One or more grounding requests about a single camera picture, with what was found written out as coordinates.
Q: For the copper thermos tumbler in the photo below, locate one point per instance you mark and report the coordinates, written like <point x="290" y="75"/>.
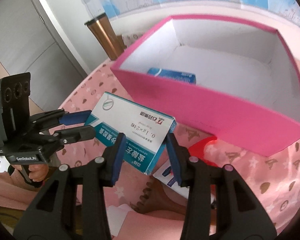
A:
<point x="101" y="28"/>

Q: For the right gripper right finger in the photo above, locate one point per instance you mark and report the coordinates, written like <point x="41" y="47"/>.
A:
<point x="220" y="203"/>

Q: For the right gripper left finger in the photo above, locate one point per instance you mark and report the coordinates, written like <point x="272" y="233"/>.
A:
<point x="71" y="204"/>

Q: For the pink cardboard box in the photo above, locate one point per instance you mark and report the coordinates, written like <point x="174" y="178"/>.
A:
<point x="247" y="89"/>

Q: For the blue white medicine box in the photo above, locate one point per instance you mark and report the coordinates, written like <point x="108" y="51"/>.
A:
<point x="172" y="74"/>

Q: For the person's left hand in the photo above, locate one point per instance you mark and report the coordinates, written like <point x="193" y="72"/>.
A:
<point x="33" y="173"/>

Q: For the left pink sleeve forearm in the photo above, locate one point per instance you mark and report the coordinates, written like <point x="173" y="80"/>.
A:
<point x="14" y="192"/>

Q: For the teal white medicine box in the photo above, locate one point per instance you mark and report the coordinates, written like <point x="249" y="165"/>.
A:
<point x="145" y="129"/>

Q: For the white blue cream tube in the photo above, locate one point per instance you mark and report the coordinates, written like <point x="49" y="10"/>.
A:
<point x="165" y="175"/>

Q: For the red T-handle tool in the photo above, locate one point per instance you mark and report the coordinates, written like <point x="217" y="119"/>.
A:
<point x="199" y="149"/>

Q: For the grey cabinet door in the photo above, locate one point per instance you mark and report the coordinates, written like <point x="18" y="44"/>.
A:
<point x="29" y="43"/>

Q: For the pink patterned tablecloth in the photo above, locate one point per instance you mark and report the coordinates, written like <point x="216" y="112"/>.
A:
<point x="275" y="180"/>

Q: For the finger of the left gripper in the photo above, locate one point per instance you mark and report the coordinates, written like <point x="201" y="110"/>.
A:
<point x="75" y="117"/>
<point x="70" y="135"/>

